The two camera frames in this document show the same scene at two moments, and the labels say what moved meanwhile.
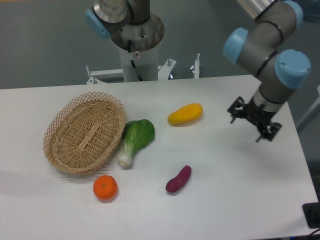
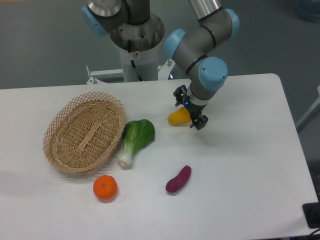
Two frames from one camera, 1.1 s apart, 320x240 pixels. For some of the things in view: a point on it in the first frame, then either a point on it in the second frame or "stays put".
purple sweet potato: (176, 184) stays put
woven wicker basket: (84, 133) stays put
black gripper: (255, 113) → (200, 122)
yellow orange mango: (186, 115) stays put
